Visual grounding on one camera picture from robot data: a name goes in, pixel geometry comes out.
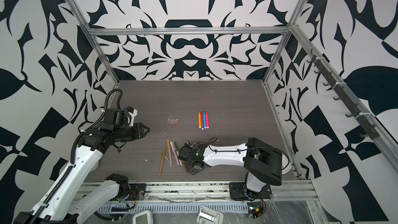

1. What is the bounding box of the purple marker pen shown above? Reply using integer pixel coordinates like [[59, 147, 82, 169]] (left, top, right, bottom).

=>
[[200, 112, 205, 130]]

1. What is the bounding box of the silver metal bracket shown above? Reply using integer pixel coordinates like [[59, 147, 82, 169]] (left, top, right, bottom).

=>
[[197, 205, 224, 224]]

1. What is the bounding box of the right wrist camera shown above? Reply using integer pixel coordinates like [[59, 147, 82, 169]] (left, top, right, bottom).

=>
[[184, 142, 193, 148]]

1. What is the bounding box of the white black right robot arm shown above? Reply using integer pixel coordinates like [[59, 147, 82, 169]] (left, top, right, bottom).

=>
[[178, 137, 292, 194]]

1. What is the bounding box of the blue marker pen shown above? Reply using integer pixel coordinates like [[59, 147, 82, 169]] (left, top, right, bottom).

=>
[[202, 112, 207, 129]]

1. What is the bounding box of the small electronics board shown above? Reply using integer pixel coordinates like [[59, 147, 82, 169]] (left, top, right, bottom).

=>
[[248, 201, 266, 219]]

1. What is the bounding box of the light pink marker pen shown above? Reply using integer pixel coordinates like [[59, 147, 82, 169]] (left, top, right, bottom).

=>
[[170, 141, 180, 165]]

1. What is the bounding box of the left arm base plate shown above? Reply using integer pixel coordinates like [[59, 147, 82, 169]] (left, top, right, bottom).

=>
[[124, 183, 147, 201]]

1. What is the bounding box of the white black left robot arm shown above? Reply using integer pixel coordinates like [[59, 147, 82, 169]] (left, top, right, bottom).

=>
[[14, 89, 150, 224]]

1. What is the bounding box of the brown marker pen far left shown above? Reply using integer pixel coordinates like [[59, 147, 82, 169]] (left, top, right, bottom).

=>
[[159, 148, 167, 176]]

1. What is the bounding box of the orange marker pen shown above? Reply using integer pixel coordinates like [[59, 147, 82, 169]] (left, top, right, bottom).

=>
[[198, 112, 202, 129]]

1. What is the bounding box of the white handheld device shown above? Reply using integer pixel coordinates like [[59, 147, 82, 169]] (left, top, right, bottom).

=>
[[132, 210, 154, 224]]

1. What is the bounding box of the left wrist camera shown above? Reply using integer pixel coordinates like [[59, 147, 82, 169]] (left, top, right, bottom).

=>
[[124, 107, 138, 127]]

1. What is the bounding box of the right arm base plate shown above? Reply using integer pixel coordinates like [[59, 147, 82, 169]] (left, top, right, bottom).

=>
[[229, 182, 272, 201]]

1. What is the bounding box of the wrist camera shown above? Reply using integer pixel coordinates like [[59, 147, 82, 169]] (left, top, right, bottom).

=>
[[184, 142, 193, 148], [124, 107, 138, 127]]

